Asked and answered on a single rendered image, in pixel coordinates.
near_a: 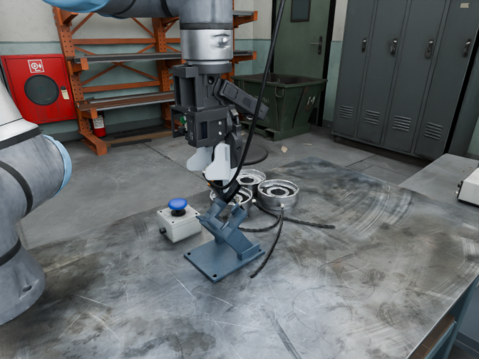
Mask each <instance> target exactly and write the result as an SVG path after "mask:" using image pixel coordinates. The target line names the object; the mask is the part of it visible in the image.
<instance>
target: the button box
mask: <svg viewBox="0 0 479 359"><path fill-rule="evenodd" d="M157 216H158V226H159V230H160V233H161V234H164V235H165V236H166V237H167V238H169V239H170V240H171V241H172V242H173V243H175V242H177V241H180V240H182V239H185V238H187V237H189V236H192V235H194V234H197V233H199V232H201V231H202V227H201V223H199V219H197V218H196V216H201V215H200V213H198V212H197V211H195V210H194V209H193V208H192V207H191V206H189V205H187V206H186V208H184V209H181V212H178V213H177V212H176V211H175V210H173V209H170V208H169V207H168V208H166V209H163V210H160V211H158V212H157Z"/></svg>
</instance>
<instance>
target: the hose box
mask: <svg viewBox="0 0 479 359"><path fill-rule="evenodd" d="M0 56H1V61H2V63H3V67H4V71H5V74H6V78H7V81H8V84H9V88H10V91H11V95H12V98H13V101H14V103H15V105H16V107H17V108H18V110H19V112H20V114H21V116H22V118H23V119H24V120H26V121H29V122H30V123H34V124H41V123H50V122H56V121H61V120H70V119H76V118H77V116H76V110H75V106H74V102H73V96H72V92H71V87H70V83H69V79H68V73H67V69H66V63H65V59H64V56H63V54H61V53H43V54H20V55H0ZM97 115H98V118H93V119H91V125H92V128H93V134H94V135H95V136H96V137H98V138H104V137H106V136H107V135H106V131H105V124H104V118H105V116H104V111H98V112H97Z"/></svg>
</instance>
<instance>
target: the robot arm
mask: <svg viewBox="0 0 479 359"><path fill-rule="evenodd" d="M42 1H44V2H45V3H47V4H50V5H52V6H55V7H58V8H60V9H63V10H65V11H70V12H74V13H89V12H92V13H97V14H99V15H101V16H104V17H113V18H115V19H128V18H170V17H173V18H174V17H179V23H180V43H181V54H182V59H183V60H185V61H186V62H184V65H181V66H172V77H173V86H174V95H175V105H170V118H171V126H172V138H176V137H182V136H185V139H186V140H188V145H191V146H193V147H196V148H197V152H196V153H195V154H194V155H193V156H192V157H191V158H190V159H189V160H188V161H187V168H188V169H189V170H190V171H203V170H204V168H205V167H206V166H207V164H209V163H210V165H209V166H208V167H207V168H206V170H205V178H206V179H207V180H222V186H225V185H226V184H228V183H229V182H230V180H231V179H232V178H233V176H234V174H235V172H236V170H237V168H238V166H239V163H240V158H241V155H242V134H241V125H240V123H239V118H238V115H239V114H238V112H240V113H241V114H242V115H243V116H244V117H246V118H247V119H249V120H253V117H254V112H255V108H256V105H257V99H256V98H253V97H252V96H250V95H249V94H247V93H246V92H244V91H243V90H242V89H240V88H238V87H237V86H236V85H234V84H233V83H231V82H229V81H228V80H225V79H221V73H229V72H232V62H230V61H229V60H232V59H233V25H232V24H233V18H232V0H42ZM181 29H182V30H181ZM237 111H238V112H237ZM180 113H181V117H180V123H182V126H180V127H178V130H175V126H174V117H173V115H175V114H180ZM223 140H224V141H225V143H220V141H223ZM71 171H72V165H71V159H70V157H69V154H68V152H67V151H66V149H65V147H64V146H63V145H62V144H61V143H60V142H59V141H55V140H54V139H53V138H52V137H50V136H48V135H43V134H42V132H41V131H40V129H39V127H38V125H36V124H34V123H30V122H29V121H26V120H24V119H23V118H22V116H21V114H20V112H19V110H18V108H17V107H16V105H15V103H14V102H13V100H12V98H11V96H10V95H9V93H8V91H7V89H6V88H5V86H4V84H3V83H2V81H1V79H0V325H3V324H5V323H7V322H9V321H10V320H12V319H14V318H15V317H17V316H19V315H21V314H22V313H23V312H24V311H26V310H27V309H28V308H30V307H31V306H32V305H33V304H34V303H35V302H36V301H37V300H38V299H39V297H40V296H41V294H42V293H43V291H44V289H45V287H46V277H45V274H44V272H43V268H42V267H41V265H40V263H39V262H37V260H35V258H34V257H32V255H30V253H29V252H28V251H27V250H26V249H25V248H24V247H23V246H22V244H21V241H20V238H19V235H18V232H17V230H16V226H15V225H16V223H17V222H18V221H19V220H21V219H22V218H24V217H25V216H26V215H27V214H29V213H31V212H32V211H33V210H35V209H36V208H37V207H39V206H40V205H42V204H43V203H44V202H45V201H47V200H49V199H51V198H53V197H55V196H56V195H57V194H58V193H59V192H60V190H61V189H63V188H64V187H65V186H66V184H67V183H68V181H69V179H70V176H71Z"/></svg>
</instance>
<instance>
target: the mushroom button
mask: <svg viewBox="0 0 479 359"><path fill-rule="evenodd" d="M186 206H187V201H186V200H185V199H183V198H175V199H171V200H170V201H169V203H168V207H169V208H170V209H173V210H175V211H176V212H177V213H178V212H181V209H184V208H186Z"/></svg>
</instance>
